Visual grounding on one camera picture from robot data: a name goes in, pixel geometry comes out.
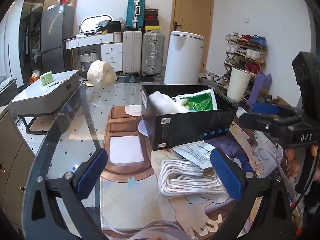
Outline bagged white rope bundle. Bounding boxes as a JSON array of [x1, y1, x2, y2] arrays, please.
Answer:
[[157, 158, 230, 199]]

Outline anime print desk mat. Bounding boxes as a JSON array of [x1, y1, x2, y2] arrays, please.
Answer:
[[100, 105, 284, 239]]

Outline cream tumbler cup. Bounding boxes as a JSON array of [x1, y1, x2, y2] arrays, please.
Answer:
[[227, 68, 251, 103]]

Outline white plush toy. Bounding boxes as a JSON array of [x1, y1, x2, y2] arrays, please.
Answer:
[[163, 94, 190, 114]]

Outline black refrigerator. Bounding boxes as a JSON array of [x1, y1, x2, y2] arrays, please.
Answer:
[[40, 4, 74, 74]]

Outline bed with grey bedding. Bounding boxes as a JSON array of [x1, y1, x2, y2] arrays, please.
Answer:
[[0, 76, 18, 106]]

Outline oval white mirror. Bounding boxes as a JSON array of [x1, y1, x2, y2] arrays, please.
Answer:
[[79, 14, 114, 34]]

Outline black bag on desk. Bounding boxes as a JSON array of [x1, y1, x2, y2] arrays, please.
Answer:
[[96, 20, 121, 33]]

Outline purple paper bag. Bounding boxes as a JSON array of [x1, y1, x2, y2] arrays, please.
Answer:
[[247, 72, 272, 107]]

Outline white suitcase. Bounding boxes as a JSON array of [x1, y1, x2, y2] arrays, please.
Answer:
[[123, 31, 142, 74]]

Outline white foam roll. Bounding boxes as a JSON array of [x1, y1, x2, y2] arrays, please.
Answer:
[[149, 90, 179, 115]]

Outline silver suitcase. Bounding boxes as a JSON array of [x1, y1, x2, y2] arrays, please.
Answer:
[[141, 33, 165, 75]]

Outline teal suitcase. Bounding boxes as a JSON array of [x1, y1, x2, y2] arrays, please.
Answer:
[[126, 0, 146, 30]]

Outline bagged cream yarn ball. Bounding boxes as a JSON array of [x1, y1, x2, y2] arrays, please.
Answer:
[[87, 60, 117, 88]]

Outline white cylindrical appliance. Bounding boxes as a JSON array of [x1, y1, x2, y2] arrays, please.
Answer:
[[164, 31, 204, 85]]

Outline beige side cabinet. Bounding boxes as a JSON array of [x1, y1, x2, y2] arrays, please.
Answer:
[[0, 106, 35, 230]]

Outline woven basket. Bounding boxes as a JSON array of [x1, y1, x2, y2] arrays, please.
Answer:
[[80, 49, 99, 77]]

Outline stacked shoe boxes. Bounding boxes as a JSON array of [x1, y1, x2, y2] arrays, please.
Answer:
[[144, 8, 161, 33]]

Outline white foil sachet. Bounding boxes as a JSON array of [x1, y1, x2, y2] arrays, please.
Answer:
[[171, 141, 215, 170]]

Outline black cardboard box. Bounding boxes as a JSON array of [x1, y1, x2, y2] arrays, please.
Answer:
[[142, 85, 238, 151]]

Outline person's right hand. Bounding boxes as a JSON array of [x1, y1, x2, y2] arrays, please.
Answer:
[[285, 144, 320, 181]]

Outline wooden door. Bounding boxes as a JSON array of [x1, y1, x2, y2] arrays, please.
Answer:
[[170, 0, 214, 73]]

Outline white dresser desk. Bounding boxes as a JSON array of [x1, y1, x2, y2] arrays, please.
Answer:
[[65, 33, 123, 72]]

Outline shoe rack with shoes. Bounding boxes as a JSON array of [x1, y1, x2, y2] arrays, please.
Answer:
[[222, 32, 267, 94]]

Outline green white plastic package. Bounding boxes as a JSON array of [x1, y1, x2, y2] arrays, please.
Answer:
[[175, 89, 217, 112]]

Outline green tissue box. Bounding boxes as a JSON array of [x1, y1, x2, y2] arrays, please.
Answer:
[[40, 71, 54, 87]]

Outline white coffee table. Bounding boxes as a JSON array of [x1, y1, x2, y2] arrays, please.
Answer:
[[9, 70, 80, 135]]

